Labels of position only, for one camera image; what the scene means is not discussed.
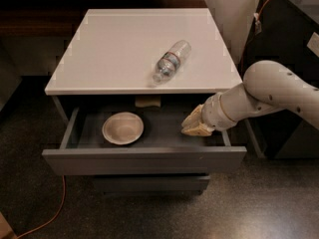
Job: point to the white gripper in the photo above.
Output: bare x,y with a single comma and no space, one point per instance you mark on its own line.
212,114

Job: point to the grey top drawer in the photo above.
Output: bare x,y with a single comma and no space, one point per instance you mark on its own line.
162,148

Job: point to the grey drawer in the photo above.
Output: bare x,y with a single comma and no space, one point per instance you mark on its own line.
162,148
151,183

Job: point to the clear plastic water bottle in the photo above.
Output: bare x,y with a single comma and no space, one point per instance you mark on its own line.
170,62

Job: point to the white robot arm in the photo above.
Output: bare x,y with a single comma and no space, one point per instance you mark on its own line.
267,87

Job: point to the white top drawer cabinet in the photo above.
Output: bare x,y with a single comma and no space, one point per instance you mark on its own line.
115,51

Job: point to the grey bottom drawer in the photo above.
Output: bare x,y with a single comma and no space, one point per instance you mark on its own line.
151,183

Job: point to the yellow sponge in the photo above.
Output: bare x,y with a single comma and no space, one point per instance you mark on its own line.
145,101

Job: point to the white paper bowl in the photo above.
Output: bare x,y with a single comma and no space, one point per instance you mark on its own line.
123,128

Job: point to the dark wooden desk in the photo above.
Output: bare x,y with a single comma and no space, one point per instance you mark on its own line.
50,18

